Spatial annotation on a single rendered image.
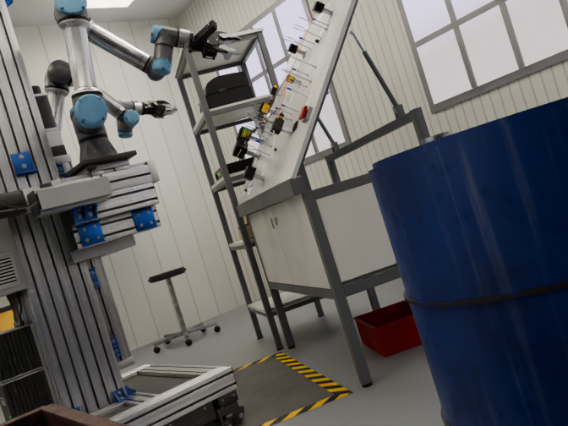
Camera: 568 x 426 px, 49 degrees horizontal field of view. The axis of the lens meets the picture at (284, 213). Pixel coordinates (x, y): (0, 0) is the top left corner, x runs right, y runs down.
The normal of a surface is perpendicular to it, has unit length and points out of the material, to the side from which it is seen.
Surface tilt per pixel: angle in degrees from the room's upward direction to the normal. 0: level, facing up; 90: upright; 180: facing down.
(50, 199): 90
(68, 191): 90
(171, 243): 90
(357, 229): 90
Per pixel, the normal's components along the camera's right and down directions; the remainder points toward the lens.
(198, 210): 0.58, -0.18
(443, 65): -0.76, 0.24
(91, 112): 0.38, 0.02
